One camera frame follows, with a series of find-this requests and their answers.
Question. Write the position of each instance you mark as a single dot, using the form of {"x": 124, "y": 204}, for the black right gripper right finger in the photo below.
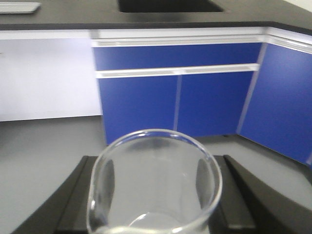
{"x": 250, "y": 206}

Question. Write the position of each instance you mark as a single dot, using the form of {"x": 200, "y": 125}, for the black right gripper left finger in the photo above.
{"x": 64, "y": 212}

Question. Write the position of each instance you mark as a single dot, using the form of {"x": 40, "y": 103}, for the clear glass beaker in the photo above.
{"x": 153, "y": 181}

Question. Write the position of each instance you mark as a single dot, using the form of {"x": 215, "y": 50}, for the silver metal tray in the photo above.
{"x": 19, "y": 7}

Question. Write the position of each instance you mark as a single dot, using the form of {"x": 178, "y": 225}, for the black bench sink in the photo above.
{"x": 167, "y": 6}

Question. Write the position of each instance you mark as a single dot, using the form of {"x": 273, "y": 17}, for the blue lab cabinet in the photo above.
{"x": 253, "y": 82}

